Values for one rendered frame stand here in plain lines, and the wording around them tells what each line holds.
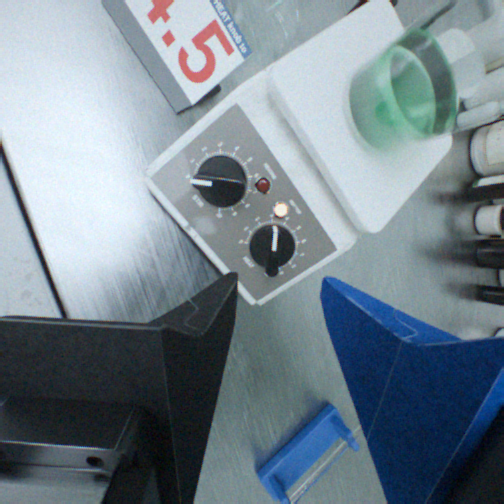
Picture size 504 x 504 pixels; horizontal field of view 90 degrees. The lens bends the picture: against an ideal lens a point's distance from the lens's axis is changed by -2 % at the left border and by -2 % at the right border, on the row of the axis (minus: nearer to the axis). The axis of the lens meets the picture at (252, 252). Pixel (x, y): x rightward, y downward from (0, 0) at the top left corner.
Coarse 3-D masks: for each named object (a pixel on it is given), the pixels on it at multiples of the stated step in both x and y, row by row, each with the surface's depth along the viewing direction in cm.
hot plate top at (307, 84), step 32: (384, 0) 17; (352, 32) 16; (384, 32) 17; (288, 64) 14; (320, 64) 15; (352, 64) 16; (288, 96) 14; (320, 96) 15; (320, 128) 15; (320, 160) 15; (352, 160) 16; (384, 160) 17; (416, 160) 18; (352, 192) 16; (384, 192) 17; (384, 224) 17
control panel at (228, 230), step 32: (224, 128) 16; (192, 160) 16; (256, 160) 16; (192, 192) 17; (256, 192) 17; (288, 192) 17; (192, 224) 18; (224, 224) 18; (256, 224) 18; (288, 224) 18; (320, 224) 18; (224, 256) 19; (320, 256) 19; (256, 288) 20
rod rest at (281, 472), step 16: (320, 416) 26; (336, 416) 26; (304, 432) 25; (320, 432) 26; (336, 432) 26; (288, 448) 25; (304, 448) 25; (320, 448) 26; (352, 448) 25; (272, 464) 24; (288, 464) 24; (304, 464) 25; (272, 480) 23; (288, 480) 24; (272, 496) 24
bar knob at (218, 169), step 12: (216, 156) 16; (204, 168) 16; (216, 168) 16; (228, 168) 16; (240, 168) 16; (192, 180) 15; (204, 180) 15; (216, 180) 15; (228, 180) 15; (240, 180) 15; (204, 192) 17; (216, 192) 17; (228, 192) 15; (240, 192) 15; (216, 204) 17; (228, 204) 17
